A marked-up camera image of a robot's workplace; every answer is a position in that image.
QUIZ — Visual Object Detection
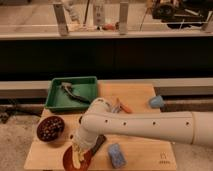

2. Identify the yellow banana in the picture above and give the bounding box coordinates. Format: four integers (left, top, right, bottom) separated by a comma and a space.
72, 152, 84, 169

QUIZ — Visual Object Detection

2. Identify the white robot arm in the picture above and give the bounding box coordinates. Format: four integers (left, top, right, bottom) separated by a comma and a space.
73, 98, 213, 150

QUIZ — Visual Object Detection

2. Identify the red bowl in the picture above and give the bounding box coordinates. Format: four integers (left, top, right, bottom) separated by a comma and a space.
63, 145, 92, 171

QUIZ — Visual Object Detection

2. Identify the dark bowl with beads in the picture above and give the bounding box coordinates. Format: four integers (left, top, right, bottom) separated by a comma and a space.
37, 116, 65, 142

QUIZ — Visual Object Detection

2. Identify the black rectangular block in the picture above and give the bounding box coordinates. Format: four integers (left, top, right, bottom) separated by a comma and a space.
91, 135, 106, 155

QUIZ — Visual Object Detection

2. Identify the blue sponge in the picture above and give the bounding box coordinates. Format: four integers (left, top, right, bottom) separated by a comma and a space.
108, 143, 126, 168

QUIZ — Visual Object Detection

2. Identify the light blue spatula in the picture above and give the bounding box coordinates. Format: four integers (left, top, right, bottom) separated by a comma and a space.
112, 104, 121, 113

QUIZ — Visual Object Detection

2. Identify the green plastic tray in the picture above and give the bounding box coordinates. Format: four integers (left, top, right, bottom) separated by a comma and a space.
45, 76, 98, 112

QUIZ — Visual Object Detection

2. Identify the dark tool in tray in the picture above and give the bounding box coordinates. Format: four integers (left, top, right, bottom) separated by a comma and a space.
61, 82, 90, 104

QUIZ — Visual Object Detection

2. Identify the blue cup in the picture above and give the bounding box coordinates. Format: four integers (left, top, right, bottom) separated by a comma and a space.
149, 95, 164, 108

